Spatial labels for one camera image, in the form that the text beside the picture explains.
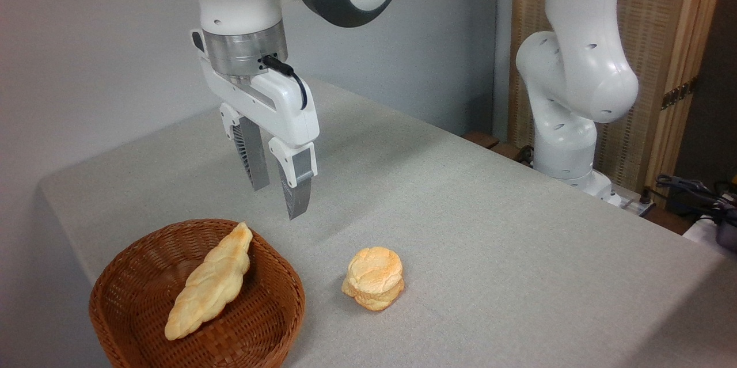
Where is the brass screen hinge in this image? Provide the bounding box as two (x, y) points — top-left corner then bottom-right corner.
(660, 77), (698, 111)

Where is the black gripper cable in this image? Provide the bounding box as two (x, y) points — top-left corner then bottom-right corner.
(261, 55), (309, 111)

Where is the wood rattan folding screen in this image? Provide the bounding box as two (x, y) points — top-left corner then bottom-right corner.
(508, 0), (730, 208)

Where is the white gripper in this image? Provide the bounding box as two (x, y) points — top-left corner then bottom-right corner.
(191, 29), (321, 221)

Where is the brown wicker basket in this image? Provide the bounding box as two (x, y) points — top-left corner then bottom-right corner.
(89, 218), (306, 368)

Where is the grey tablecloth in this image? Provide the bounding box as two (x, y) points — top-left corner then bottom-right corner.
(37, 77), (737, 368)

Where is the dark grey device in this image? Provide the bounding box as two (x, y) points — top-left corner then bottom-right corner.
(716, 206), (737, 252)

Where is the black cable bundle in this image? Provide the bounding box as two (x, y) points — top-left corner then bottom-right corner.
(645, 174), (737, 214)

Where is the round orange bread bun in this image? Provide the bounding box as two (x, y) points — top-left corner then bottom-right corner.
(341, 246), (405, 312)

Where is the long braided bread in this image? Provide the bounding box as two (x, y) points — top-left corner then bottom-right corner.
(164, 222), (254, 341)

